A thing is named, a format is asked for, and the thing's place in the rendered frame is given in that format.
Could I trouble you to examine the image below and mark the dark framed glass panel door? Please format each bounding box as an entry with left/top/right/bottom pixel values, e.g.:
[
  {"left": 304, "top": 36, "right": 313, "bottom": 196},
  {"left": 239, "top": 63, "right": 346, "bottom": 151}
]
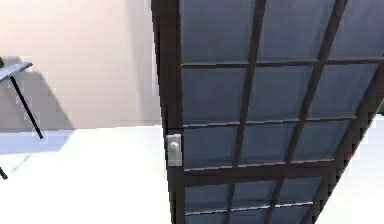
[{"left": 150, "top": 0, "right": 384, "bottom": 224}]

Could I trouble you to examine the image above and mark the grey table with black legs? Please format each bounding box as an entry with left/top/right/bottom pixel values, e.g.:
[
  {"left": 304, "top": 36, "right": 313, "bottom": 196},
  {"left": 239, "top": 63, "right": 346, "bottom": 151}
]
[{"left": 0, "top": 57, "right": 45, "bottom": 181}]

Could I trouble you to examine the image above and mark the silver door handle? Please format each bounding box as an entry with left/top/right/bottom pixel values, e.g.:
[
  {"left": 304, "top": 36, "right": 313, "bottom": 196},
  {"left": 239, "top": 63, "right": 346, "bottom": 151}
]
[{"left": 165, "top": 133, "right": 183, "bottom": 168}]

